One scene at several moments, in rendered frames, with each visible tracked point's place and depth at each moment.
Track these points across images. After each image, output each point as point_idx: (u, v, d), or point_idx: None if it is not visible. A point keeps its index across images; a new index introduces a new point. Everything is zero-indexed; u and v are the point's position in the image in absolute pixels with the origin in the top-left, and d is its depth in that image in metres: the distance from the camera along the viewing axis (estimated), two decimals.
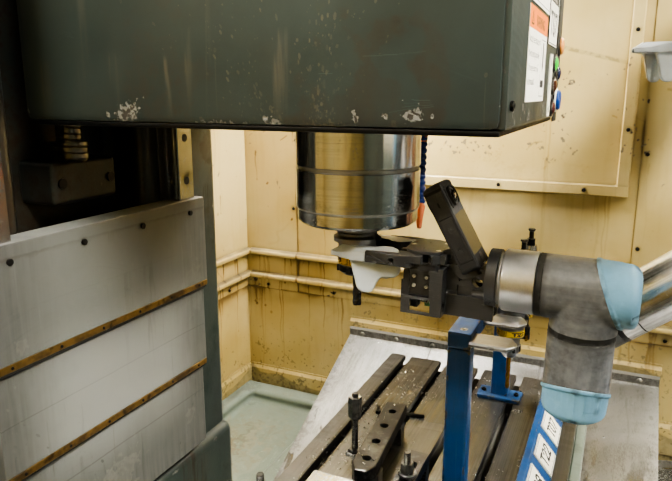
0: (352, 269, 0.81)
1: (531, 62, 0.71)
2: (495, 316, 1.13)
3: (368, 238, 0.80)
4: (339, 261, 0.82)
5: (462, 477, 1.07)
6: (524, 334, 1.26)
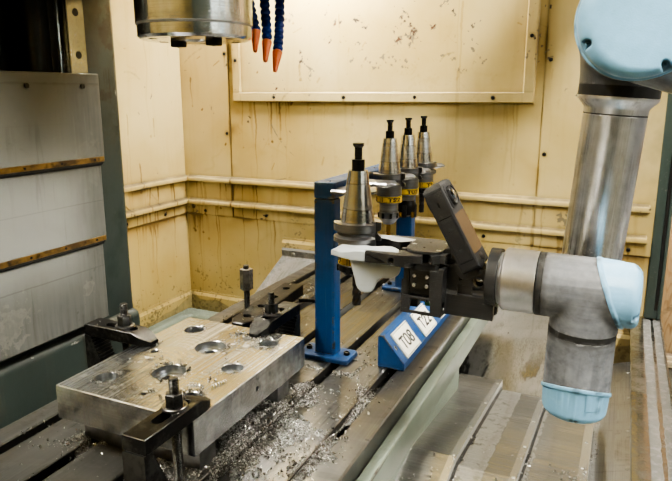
0: (352, 269, 0.81)
1: None
2: (370, 180, 1.18)
3: (368, 238, 0.80)
4: (339, 261, 0.82)
5: (332, 327, 1.13)
6: (410, 210, 1.31)
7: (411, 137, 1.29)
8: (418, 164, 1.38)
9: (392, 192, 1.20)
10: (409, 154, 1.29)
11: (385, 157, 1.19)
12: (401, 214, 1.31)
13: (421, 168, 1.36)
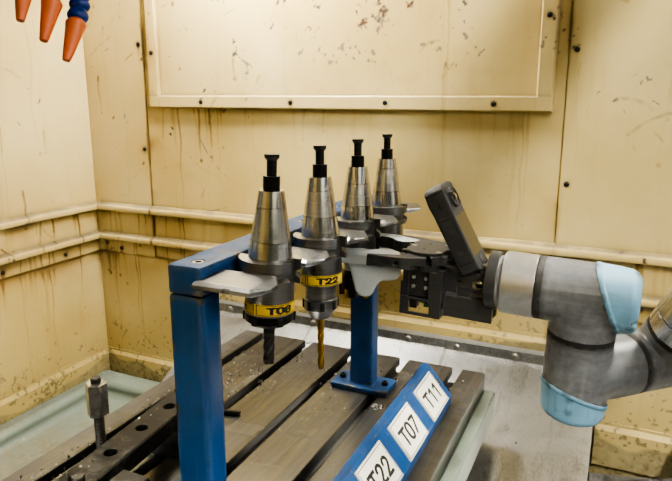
0: (260, 320, 0.62)
1: None
2: None
3: (281, 281, 0.60)
4: (245, 308, 0.63)
5: None
6: None
7: (362, 171, 0.80)
8: (377, 209, 0.89)
9: (323, 268, 0.71)
10: (359, 198, 0.80)
11: (311, 209, 0.70)
12: (348, 293, 0.82)
13: (382, 217, 0.87)
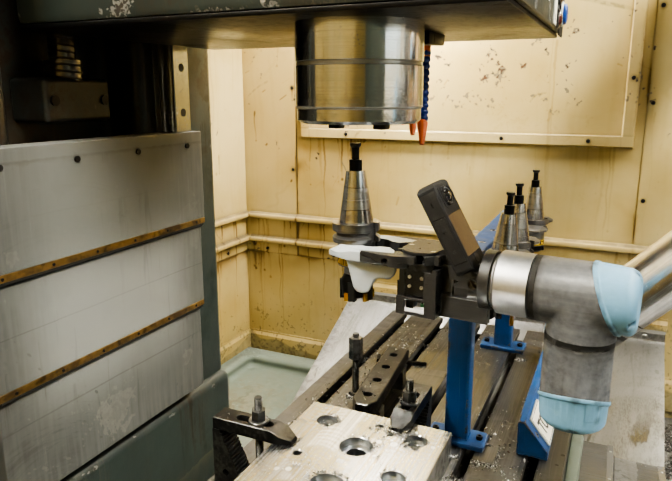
0: None
1: None
2: None
3: None
4: None
5: (466, 410, 1.05)
6: None
7: (359, 175, 0.80)
8: (530, 221, 1.30)
9: None
10: (356, 202, 0.80)
11: None
12: (347, 296, 0.82)
13: (536, 227, 1.28)
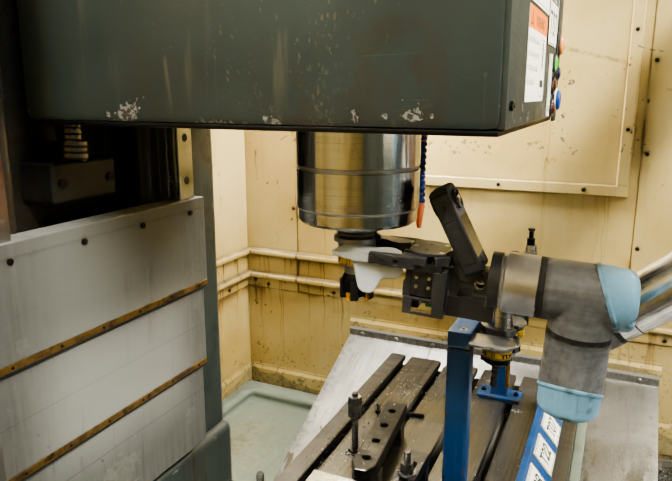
0: (496, 362, 1.06)
1: (531, 62, 0.71)
2: None
3: None
4: (484, 354, 1.07)
5: (462, 477, 1.08)
6: None
7: None
8: None
9: None
10: None
11: None
12: (350, 296, 0.82)
13: None
